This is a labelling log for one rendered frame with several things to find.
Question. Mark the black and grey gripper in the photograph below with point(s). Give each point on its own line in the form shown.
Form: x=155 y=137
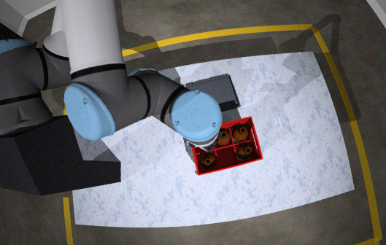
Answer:
x=211 y=145

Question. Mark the red crate with dividers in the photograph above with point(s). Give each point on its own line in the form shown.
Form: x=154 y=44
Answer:
x=226 y=156

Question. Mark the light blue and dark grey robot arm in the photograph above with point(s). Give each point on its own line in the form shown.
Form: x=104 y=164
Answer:
x=100 y=98

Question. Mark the orange-brown bottle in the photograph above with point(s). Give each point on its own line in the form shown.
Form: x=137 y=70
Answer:
x=239 y=133
x=225 y=138

